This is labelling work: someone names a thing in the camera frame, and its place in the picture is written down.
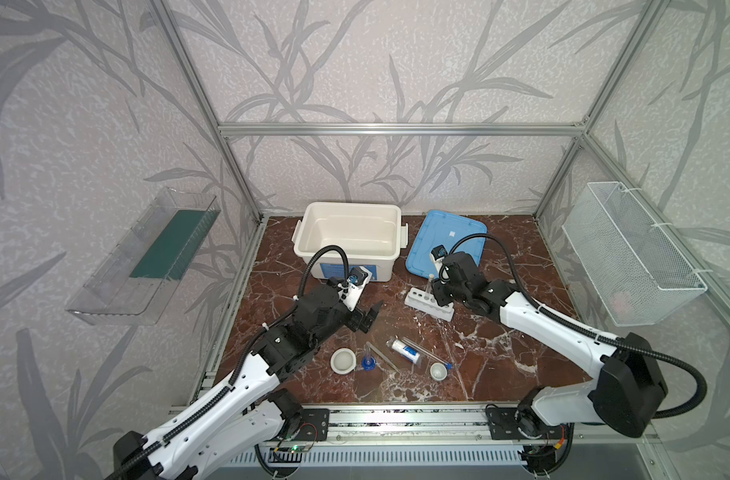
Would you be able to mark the blue-capped test tube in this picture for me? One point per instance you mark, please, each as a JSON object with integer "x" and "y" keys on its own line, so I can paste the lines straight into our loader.
{"x": 427, "y": 352}

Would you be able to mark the blue plastic bin lid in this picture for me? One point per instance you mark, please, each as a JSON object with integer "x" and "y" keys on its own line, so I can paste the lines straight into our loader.
{"x": 438, "y": 228}

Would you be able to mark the white plastic storage bin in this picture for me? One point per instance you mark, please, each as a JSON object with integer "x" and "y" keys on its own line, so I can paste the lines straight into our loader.
{"x": 371, "y": 235}

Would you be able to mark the white test tube rack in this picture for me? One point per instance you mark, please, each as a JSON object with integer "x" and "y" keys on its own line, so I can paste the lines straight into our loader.
{"x": 425, "y": 302}

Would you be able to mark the blue base small flask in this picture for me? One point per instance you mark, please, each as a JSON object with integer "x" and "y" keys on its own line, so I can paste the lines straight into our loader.
{"x": 368, "y": 363}

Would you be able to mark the white gauze roll blue label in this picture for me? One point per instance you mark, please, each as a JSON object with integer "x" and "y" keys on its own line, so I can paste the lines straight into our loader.
{"x": 405, "y": 350}

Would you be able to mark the large white ceramic dish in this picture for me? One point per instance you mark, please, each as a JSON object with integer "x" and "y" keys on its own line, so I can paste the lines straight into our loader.
{"x": 343, "y": 361}

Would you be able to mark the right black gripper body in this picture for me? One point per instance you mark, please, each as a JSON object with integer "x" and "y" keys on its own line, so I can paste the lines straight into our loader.
{"x": 440, "y": 284}

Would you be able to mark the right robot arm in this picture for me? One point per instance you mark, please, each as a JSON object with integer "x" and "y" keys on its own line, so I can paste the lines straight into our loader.
{"x": 625, "y": 386}

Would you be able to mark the white wire mesh basket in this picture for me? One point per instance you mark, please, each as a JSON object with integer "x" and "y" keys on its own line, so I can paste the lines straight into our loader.
{"x": 637, "y": 271}

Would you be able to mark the aluminium front rail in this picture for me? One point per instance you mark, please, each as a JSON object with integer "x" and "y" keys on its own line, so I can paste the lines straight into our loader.
{"x": 350, "y": 425}

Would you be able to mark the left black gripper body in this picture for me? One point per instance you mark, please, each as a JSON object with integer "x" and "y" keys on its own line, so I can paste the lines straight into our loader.
{"x": 358, "y": 315}

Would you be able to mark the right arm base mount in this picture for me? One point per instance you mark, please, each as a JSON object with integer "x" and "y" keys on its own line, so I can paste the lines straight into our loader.
{"x": 511, "y": 423}

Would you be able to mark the cork-stoppered glass test tube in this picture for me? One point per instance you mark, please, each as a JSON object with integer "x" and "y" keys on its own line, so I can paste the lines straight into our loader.
{"x": 428, "y": 286}

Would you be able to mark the clear acrylic wall shelf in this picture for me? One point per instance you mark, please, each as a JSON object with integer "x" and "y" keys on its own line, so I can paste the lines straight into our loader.
{"x": 139, "y": 277}

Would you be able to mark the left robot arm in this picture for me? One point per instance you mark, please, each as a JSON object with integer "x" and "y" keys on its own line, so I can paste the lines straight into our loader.
{"x": 249, "y": 406}

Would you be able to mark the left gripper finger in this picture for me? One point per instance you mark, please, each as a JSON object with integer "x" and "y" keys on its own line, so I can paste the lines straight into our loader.
{"x": 360, "y": 321}
{"x": 373, "y": 312}

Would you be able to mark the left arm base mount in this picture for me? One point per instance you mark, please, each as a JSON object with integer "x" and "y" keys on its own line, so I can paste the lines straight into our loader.
{"x": 310, "y": 425}

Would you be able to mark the small white ceramic crucible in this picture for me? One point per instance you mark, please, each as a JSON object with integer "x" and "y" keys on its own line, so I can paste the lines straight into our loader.
{"x": 438, "y": 371}

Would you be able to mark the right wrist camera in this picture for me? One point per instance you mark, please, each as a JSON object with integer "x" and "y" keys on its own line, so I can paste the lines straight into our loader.
{"x": 437, "y": 254}

